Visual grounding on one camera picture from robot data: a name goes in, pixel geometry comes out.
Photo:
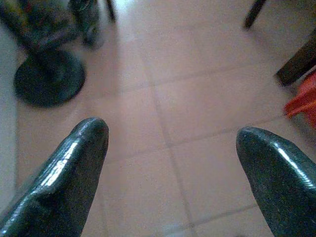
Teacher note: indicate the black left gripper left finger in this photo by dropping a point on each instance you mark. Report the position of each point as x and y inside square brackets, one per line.
[61, 187]

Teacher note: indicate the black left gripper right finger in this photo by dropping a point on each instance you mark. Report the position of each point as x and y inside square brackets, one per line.
[281, 182]

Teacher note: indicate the black round-base floor fan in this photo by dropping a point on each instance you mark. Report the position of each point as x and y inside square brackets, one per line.
[47, 56]

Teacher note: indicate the orange plastic bag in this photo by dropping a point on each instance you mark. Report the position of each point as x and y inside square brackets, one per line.
[302, 101]

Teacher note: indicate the dark wooden furniture leg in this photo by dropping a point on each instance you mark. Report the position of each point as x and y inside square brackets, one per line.
[298, 61]

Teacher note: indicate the dark wooden chair leg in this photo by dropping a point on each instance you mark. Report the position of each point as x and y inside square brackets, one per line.
[253, 13]

